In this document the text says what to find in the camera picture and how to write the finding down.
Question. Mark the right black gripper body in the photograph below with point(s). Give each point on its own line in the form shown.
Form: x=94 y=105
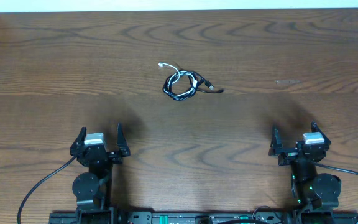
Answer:
x=288 y=158

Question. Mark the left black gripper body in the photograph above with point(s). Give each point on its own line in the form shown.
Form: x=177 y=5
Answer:
x=114 y=159

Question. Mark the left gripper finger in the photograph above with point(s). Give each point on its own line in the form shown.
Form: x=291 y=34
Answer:
x=122 y=143
x=78 y=142

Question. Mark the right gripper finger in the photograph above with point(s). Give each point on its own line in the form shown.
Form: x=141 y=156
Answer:
x=315 y=128
x=276 y=146

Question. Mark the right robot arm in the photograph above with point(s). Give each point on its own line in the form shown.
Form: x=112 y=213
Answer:
x=315 y=192

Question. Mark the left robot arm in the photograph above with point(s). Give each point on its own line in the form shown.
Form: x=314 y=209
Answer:
x=92 y=189

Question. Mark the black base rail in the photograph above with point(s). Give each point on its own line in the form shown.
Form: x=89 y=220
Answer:
x=147 y=217

